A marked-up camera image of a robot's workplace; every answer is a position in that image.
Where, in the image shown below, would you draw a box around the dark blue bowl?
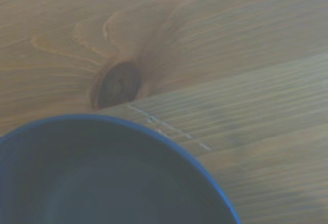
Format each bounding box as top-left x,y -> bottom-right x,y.
0,114 -> 242,224

